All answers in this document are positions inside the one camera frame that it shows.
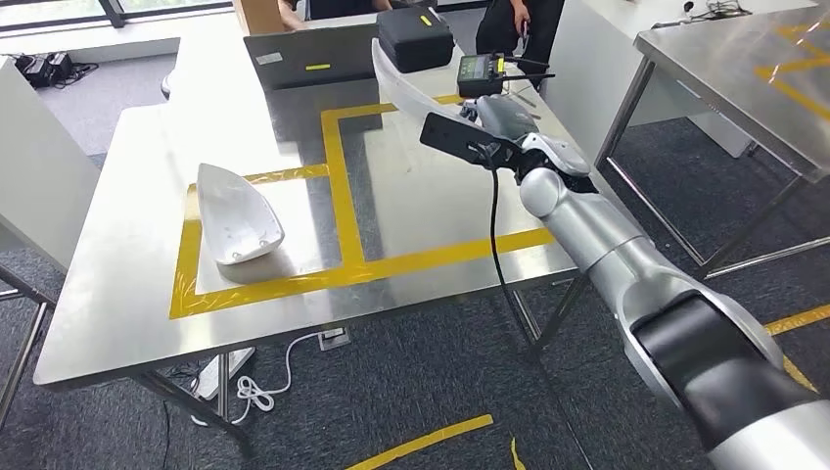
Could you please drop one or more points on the white iron-shaped plastic part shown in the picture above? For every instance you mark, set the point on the white iron-shaped plastic part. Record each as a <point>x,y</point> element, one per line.
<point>236,214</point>

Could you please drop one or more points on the grey laptop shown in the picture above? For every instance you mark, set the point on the grey laptop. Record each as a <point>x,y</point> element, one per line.
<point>292,65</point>

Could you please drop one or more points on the long white curved plastic part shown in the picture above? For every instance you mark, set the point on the long white curved plastic part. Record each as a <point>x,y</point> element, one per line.
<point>402,91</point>

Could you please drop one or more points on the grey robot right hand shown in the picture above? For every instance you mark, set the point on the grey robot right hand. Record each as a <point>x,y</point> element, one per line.
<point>506,117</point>

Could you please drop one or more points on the black power adapter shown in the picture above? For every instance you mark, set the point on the black power adapter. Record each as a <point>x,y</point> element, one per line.
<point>37,72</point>
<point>61,65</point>

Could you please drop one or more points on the black radio device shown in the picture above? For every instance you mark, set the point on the black radio device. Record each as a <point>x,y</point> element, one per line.
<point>476,81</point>

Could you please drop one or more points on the grey floor socket box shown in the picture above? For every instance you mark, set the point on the grey floor socket box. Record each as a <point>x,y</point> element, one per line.
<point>334,339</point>

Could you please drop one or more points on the steel workbench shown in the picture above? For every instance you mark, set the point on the steel workbench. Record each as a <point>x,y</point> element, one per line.
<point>129,292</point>

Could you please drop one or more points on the black hard case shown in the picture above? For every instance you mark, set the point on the black hard case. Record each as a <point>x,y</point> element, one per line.
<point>415,39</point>

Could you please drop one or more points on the white table steel legs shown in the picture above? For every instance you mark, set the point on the white table steel legs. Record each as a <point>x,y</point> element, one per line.
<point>39,162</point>

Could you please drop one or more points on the brown cardboard box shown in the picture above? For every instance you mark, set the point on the brown cardboard box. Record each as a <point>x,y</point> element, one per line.
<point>259,16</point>

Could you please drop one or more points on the person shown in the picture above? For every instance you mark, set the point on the person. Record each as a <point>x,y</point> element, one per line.
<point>337,8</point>
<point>499,26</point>

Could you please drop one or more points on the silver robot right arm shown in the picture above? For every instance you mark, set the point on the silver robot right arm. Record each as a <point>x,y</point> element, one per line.
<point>616,240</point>

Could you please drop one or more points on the white power strip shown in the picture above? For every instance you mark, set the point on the white power strip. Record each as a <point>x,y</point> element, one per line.
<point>240,360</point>

